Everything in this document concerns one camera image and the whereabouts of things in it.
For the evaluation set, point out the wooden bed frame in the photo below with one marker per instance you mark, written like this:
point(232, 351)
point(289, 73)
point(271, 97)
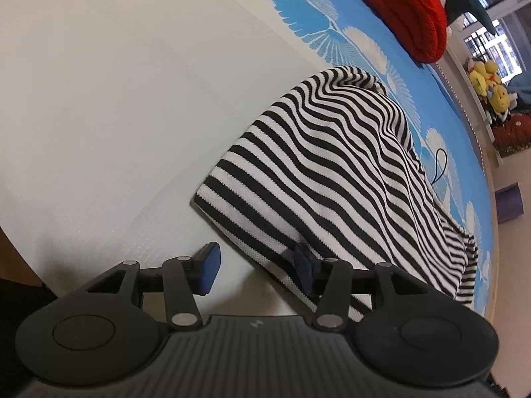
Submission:
point(16, 257)

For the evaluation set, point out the red patterned cushion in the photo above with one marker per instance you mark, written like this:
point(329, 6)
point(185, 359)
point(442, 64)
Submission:
point(512, 134)

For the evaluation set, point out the blue white feather print bedsheet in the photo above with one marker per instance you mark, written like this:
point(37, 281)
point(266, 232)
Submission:
point(103, 91)

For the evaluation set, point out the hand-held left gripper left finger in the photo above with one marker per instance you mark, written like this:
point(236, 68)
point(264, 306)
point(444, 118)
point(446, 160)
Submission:
point(209, 267)

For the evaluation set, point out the white window sill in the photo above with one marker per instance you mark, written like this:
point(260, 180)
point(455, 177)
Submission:
point(468, 87)

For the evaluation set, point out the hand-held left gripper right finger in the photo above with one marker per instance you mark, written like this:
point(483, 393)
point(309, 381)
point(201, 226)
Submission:
point(303, 266)

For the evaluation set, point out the black white striped garment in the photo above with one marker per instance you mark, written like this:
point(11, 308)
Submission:
point(332, 153)

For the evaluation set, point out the yellow smiley plush toy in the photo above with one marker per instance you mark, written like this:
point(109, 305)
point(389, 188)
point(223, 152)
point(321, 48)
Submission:
point(500, 97)

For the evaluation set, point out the red knit cloth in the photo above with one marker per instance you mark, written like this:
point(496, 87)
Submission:
point(398, 8)

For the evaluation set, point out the purple foam block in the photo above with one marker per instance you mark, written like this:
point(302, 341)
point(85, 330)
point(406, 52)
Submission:
point(509, 203)

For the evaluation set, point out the window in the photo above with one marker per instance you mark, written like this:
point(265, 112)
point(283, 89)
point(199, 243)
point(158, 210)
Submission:
point(498, 41)

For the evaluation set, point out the yellow plush bear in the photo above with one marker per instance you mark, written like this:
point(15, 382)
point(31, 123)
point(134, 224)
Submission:
point(481, 75)

